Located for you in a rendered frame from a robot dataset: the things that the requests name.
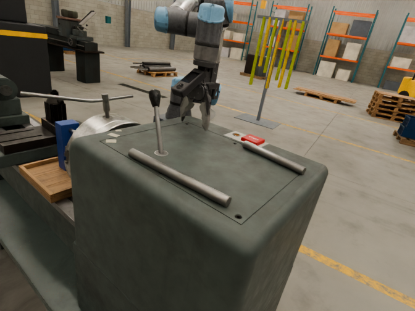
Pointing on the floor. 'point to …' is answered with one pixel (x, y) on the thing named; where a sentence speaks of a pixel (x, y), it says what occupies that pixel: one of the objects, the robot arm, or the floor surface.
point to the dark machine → (23, 50)
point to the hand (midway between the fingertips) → (192, 123)
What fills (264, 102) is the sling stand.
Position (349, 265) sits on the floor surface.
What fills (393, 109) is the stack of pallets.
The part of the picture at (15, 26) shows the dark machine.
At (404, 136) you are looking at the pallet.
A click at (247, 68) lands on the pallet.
